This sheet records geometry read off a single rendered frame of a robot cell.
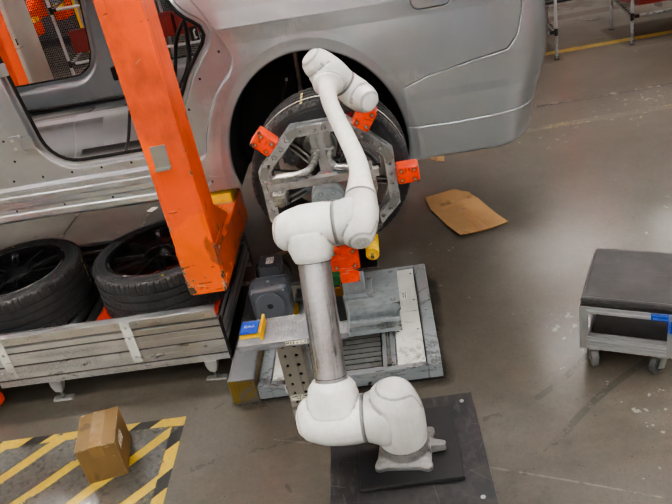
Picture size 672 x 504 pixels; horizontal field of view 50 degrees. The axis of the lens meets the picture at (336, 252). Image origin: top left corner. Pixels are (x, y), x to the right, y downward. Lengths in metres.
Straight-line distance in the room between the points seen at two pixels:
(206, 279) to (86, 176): 0.86
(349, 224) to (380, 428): 0.62
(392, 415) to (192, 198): 1.18
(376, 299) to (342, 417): 1.12
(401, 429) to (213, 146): 1.64
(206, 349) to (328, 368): 1.17
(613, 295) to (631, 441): 0.55
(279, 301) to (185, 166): 0.78
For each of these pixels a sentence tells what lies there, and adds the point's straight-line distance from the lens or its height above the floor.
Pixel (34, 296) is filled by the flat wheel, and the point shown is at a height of 0.48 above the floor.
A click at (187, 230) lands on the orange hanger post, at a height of 0.82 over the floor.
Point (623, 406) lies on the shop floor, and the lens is 2.99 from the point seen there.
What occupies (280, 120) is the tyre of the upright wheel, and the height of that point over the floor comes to 1.13.
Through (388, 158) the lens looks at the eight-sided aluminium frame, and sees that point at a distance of 2.83.
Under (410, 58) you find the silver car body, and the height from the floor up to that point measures 1.20.
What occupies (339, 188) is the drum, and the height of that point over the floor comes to 0.89.
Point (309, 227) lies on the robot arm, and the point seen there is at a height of 1.06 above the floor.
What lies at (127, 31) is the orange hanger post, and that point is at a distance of 2.66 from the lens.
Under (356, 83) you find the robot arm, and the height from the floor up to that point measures 1.32.
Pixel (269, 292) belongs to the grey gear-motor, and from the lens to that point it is 3.18.
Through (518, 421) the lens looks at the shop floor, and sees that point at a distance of 2.91.
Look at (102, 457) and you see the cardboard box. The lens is 3.08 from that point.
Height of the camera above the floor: 2.01
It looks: 29 degrees down
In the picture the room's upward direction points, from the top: 12 degrees counter-clockwise
